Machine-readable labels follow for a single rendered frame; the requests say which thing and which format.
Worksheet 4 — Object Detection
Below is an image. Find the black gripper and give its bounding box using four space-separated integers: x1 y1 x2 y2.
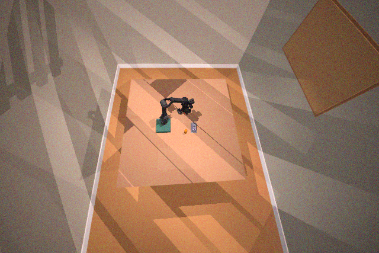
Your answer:
177 105 193 114

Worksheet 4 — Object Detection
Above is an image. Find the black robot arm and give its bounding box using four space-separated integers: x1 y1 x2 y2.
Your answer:
160 97 195 126

